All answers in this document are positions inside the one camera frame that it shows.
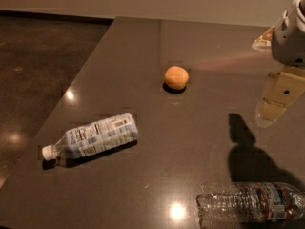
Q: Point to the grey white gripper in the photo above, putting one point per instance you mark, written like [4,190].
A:
[290,40]

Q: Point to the orange fruit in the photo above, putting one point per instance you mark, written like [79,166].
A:
[176,78]

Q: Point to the clear red-labelled plastic bottle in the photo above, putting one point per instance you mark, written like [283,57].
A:
[244,205]

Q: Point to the white-capped labelled plastic bottle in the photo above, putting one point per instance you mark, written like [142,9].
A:
[91,141]

